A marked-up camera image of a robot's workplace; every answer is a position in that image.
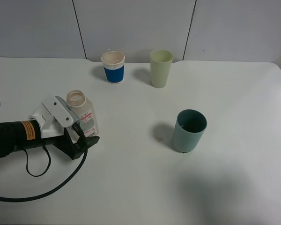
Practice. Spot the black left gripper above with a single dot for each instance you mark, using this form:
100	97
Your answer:
27	135

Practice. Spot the clear plastic drink bottle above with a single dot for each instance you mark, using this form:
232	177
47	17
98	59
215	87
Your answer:
84	110

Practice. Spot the teal plastic cup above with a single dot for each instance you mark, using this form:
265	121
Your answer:
189	128

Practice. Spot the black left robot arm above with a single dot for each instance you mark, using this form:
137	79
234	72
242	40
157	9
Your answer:
2	152

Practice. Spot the blue sleeved paper cup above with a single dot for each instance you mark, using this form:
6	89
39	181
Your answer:
114	64

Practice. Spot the pale green plastic cup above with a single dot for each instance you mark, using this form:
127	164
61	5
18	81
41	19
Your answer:
160	64

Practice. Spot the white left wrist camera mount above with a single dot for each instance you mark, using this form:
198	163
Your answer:
54	115

